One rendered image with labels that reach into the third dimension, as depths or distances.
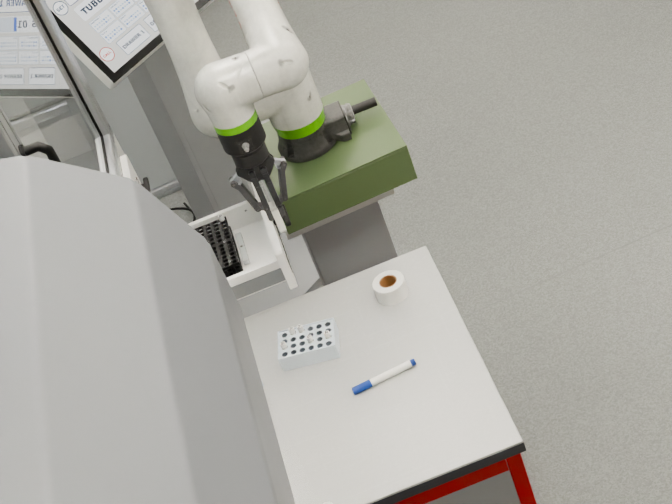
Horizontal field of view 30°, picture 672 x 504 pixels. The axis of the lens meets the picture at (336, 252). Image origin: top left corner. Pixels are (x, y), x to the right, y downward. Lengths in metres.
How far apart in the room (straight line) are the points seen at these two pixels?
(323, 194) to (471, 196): 1.25
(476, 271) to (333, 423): 1.43
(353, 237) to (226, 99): 0.74
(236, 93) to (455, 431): 0.78
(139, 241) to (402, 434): 0.98
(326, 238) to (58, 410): 1.86
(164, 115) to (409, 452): 1.64
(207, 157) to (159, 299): 2.35
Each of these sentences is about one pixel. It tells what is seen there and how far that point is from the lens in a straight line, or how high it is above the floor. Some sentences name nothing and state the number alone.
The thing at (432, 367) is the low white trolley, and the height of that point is 0.76.
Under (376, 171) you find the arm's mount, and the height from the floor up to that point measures 0.83.
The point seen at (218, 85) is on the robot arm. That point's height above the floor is 1.31.
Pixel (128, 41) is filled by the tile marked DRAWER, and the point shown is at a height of 1.01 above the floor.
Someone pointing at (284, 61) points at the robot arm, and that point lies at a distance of 2.49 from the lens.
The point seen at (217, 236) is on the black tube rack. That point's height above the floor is 0.90.
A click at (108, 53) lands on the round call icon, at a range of 3.43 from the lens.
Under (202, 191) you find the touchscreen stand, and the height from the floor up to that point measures 0.40.
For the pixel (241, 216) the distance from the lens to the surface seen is 2.88.
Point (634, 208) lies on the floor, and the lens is 3.90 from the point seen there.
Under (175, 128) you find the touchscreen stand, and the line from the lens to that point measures 3.71.
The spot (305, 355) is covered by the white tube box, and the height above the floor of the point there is 0.79.
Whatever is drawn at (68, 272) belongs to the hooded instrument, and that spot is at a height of 1.71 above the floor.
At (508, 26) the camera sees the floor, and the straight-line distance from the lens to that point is 4.87.
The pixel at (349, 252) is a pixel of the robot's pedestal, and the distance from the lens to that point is 3.12.
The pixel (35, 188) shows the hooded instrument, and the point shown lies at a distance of 1.60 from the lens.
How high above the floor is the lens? 2.53
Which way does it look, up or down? 39 degrees down
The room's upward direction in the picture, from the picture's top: 22 degrees counter-clockwise
